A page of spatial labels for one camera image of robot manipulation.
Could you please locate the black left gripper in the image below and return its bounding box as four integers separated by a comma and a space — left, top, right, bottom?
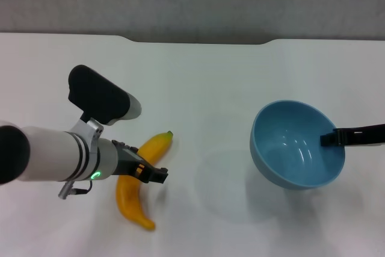
111, 140, 169, 184

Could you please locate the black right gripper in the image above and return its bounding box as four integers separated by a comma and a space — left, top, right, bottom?
319, 123, 385, 147

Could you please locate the yellow banana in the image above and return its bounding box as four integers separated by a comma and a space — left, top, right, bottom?
115, 130, 174, 232

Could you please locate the blue bowl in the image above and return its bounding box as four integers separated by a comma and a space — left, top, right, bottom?
249, 99, 346, 191

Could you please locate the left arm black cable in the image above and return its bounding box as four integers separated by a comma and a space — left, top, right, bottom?
57, 178, 94, 199

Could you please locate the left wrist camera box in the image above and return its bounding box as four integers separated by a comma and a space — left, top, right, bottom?
67, 64, 143, 127

